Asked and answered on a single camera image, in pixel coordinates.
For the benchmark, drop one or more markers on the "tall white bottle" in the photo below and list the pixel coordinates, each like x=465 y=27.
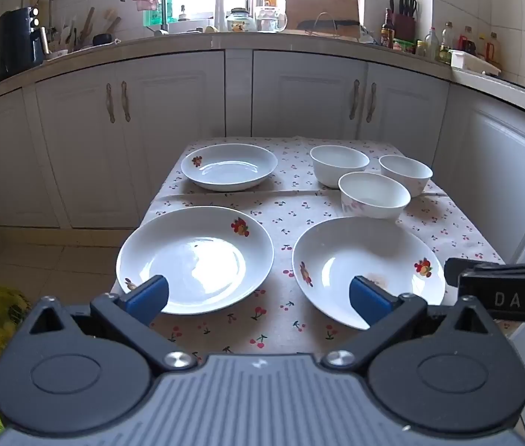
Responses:
x=220 y=11

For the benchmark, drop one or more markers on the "black air fryer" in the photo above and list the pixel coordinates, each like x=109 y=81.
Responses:
x=16 y=46

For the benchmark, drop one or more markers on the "knife block with knives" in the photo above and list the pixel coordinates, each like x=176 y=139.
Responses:
x=404 y=23

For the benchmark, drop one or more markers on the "white plastic container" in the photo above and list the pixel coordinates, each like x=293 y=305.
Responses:
x=471 y=61

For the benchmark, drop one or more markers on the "metal kitchen faucet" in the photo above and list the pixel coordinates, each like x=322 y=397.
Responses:
x=164 y=14

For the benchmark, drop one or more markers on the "white bowl with pink flowers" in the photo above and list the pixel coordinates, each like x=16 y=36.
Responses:
x=374 y=195

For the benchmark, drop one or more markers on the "cherry print tablecloth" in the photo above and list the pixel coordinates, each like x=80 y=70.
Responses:
x=285 y=209

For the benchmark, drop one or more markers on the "wooden cutting board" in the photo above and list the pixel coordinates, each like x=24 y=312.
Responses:
x=323 y=7

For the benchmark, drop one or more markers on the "white plate with fruit print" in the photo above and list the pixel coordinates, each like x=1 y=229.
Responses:
x=197 y=251
x=230 y=169
x=351 y=251

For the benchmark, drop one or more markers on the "clear oil bottle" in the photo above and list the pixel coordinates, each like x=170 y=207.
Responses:
x=446 y=44

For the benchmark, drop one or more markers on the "green dish soap bottle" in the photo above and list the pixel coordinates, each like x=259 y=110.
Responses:
x=152 y=17

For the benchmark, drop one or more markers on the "white kitchen cabinets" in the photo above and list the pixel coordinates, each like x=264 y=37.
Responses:
x=81 y=158

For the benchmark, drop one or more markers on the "dark sauce bottle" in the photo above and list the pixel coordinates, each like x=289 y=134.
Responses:
x=387 y=32

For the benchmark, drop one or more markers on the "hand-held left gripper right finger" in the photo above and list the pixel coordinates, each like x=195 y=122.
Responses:
x=367 y=299

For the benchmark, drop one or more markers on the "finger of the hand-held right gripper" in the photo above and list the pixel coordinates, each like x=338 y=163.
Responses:
x=476 y=283

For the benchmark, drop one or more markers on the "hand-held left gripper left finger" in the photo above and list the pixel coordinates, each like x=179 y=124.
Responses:
x=151 y=295

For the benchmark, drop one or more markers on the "wooden spatula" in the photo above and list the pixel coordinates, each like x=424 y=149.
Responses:
x=87 y=25

